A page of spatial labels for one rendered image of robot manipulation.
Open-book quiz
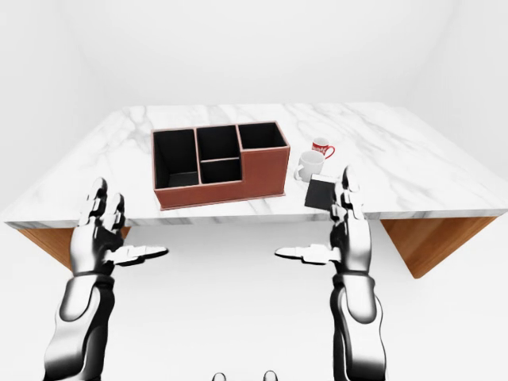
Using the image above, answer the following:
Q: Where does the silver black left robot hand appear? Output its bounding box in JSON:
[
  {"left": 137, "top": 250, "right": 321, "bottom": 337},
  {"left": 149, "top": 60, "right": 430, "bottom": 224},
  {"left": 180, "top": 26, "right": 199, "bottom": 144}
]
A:
[{"left": 69, "top": 176, "right": 169, "bottom": 277}]

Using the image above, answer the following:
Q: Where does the black book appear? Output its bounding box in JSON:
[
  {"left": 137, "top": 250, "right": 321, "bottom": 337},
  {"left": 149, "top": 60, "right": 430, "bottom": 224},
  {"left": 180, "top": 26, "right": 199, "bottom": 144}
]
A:
[{"left": 304, "top": 173, "right": 338, "bottom": 211}]

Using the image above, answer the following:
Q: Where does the red and white mug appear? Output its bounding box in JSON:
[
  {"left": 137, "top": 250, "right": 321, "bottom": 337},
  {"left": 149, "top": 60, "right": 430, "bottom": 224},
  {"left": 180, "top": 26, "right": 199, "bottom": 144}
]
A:
[{"left": 311, "top": 137, "right": 337, "bottom": 160}]

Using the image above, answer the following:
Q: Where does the red-brown desk caddy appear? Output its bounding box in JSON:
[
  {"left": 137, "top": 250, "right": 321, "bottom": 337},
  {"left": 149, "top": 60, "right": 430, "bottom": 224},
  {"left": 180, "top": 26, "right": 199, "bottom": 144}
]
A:
[{"left": 151, "top": 120, "right": 292, "bottom": 211}]

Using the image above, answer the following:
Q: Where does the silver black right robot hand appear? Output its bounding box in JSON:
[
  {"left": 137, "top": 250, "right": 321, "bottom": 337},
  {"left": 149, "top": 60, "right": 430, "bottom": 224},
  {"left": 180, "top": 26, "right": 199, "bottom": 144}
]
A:
[{"left": 275, "top": 165, "right": 373, "bottom": 275}]

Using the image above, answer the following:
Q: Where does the wooden table leg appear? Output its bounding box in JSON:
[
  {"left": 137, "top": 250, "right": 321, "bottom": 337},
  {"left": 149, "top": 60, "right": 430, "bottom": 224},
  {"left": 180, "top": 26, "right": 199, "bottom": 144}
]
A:
[
  {"left": 16, "top": 226, "right": 132, "bottom": 271},
  {"left": 379, "top": 216, "right": 499, "bottom": 279}
]

